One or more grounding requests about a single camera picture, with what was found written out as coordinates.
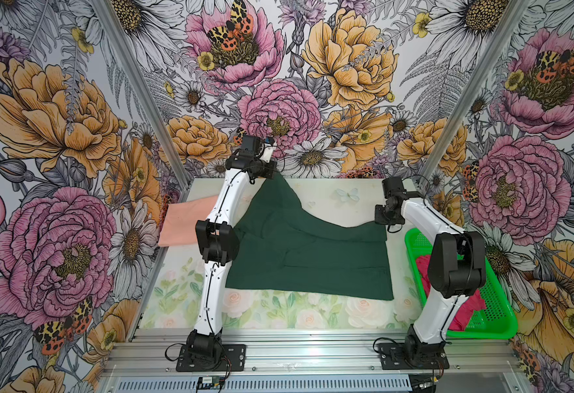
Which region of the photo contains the left aluminium frame post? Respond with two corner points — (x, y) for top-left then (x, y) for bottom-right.
(93, 1), (192, 193)

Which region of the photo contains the small green circuit board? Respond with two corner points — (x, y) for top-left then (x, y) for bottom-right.
(195, 376), (226, 392)

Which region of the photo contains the folded peach t-shirt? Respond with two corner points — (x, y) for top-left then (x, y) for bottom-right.
(158, 196), (218, 247)

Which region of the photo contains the dark green t-shirt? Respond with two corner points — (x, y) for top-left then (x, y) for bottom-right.
(226, 175), (393, 301)

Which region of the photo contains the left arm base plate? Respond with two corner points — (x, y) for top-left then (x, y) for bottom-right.
(175, 344), (247, 373)

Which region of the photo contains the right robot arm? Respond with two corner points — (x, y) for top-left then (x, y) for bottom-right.
(375, 177), (487, 368)

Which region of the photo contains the right aluminium frame post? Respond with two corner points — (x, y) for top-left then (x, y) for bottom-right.
(420, 0), (529, 178)

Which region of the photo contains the magenta t-shirt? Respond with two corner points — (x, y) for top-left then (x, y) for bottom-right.
(416, 255), (486, 332)

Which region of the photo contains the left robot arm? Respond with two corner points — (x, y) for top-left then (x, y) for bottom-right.
(179, 135), (277, 371)

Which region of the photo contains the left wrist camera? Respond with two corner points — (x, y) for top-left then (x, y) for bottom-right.
(260, 137), (277, 163)

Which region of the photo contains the aluminium frame post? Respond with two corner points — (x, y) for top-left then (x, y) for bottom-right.
(93, 1), (192, 193)
(420, 0), (529, 178)

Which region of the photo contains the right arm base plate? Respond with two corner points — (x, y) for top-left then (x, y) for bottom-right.
(374, 342), (450, 372)

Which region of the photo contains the green plastic laundry basket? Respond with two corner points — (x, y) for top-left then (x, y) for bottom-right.
(405, 229), (518, 340)

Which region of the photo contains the aluminium mounting rail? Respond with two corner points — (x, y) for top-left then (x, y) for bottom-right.
(98, 328), (533, 392)

